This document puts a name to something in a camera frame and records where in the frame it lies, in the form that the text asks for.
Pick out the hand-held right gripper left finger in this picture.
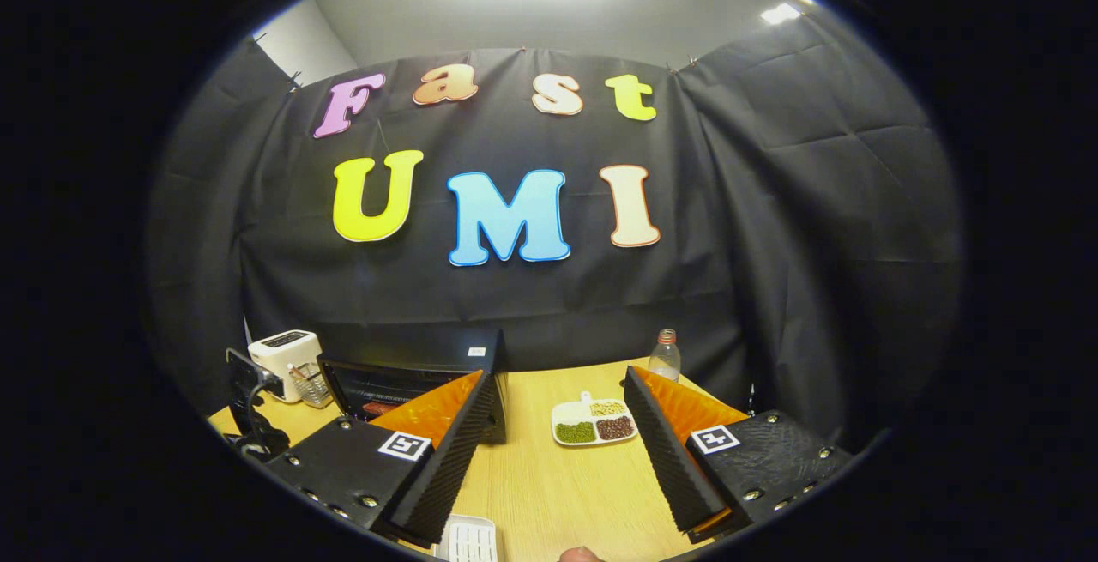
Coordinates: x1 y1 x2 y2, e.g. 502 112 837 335
266 367 503 546

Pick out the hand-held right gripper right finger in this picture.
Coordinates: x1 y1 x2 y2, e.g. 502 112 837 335
622 365 856 544

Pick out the black electric oven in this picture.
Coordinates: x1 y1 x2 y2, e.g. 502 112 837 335
317 328 509 445

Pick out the white ridged tray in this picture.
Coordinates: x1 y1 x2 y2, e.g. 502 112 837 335
436 514 498 562

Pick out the white toaster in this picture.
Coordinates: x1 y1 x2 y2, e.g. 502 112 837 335
247 330 323 404

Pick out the clear bottle with red label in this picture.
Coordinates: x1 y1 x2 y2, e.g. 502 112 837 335
646 329 682 383

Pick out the white divided plate with beans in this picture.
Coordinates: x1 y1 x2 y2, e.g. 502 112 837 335
551 391 639 447

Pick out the metal wire basket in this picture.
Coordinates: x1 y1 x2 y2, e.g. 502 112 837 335
289 362 334 409

